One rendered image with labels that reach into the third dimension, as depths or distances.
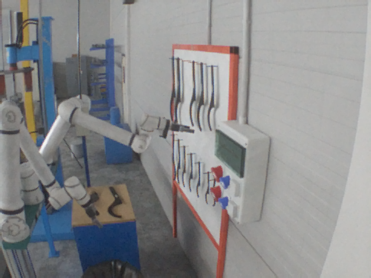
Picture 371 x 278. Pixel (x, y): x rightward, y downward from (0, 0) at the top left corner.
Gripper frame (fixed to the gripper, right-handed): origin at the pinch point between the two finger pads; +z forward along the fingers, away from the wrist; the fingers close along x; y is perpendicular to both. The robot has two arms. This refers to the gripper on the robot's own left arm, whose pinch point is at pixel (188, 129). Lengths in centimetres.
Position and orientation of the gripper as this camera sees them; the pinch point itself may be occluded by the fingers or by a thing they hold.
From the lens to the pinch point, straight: 210.8
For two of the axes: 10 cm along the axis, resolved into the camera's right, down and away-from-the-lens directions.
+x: -2.2, -2.0, 9.6
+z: 9.5, 1.9, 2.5
